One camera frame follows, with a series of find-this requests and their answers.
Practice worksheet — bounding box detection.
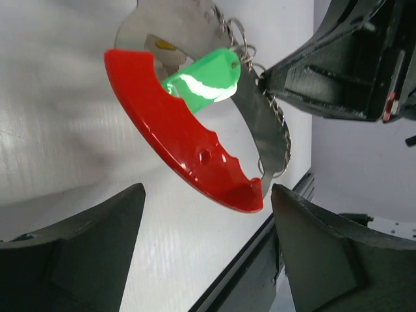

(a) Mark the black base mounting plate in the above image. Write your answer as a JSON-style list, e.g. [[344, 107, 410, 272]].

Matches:
[[188, 172, 416, 312]]

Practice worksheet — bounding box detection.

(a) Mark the green key tag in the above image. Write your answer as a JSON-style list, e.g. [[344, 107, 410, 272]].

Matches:
[[161, 48, 241, 114]]

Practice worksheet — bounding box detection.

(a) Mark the yellow key tag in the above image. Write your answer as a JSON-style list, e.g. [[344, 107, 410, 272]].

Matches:
[[145, 34, 187, 72]]

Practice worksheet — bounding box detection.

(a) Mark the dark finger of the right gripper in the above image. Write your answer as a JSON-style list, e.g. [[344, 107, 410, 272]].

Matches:
[[264, 1, 415, 122]]

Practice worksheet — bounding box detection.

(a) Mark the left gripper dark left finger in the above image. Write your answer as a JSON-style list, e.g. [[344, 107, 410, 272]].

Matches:
[[1, 183, 146, 311]]

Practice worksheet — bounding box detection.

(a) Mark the steel key holder red handle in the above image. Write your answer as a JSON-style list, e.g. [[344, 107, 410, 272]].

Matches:
[[104, 1, 291, 213]]

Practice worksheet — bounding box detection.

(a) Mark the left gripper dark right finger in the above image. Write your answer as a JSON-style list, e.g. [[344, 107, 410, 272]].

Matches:
[[271, 184, 415, 311]]

